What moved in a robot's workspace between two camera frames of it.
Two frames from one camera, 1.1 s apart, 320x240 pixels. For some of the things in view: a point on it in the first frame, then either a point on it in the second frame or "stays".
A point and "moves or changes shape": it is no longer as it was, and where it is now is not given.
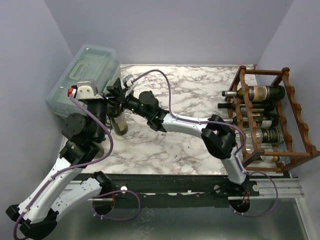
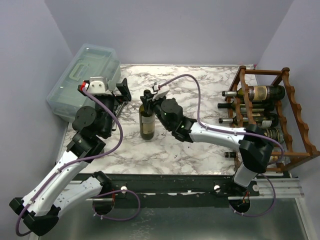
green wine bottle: (263, 120) stays
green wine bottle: (260, 93) stays
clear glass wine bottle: (266, 135) stays
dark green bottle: (118, 119) moves or changes shape
